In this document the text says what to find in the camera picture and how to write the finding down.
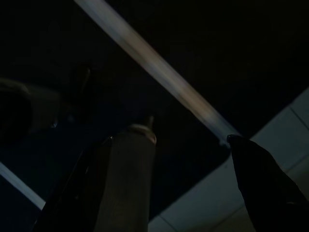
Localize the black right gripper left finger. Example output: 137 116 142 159
33 136 113 232

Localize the black floor mat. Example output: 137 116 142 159
0 0 309 232

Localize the beige cylindrical tube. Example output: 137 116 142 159
93 116 157 232

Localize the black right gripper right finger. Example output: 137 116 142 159
227 134 309 232

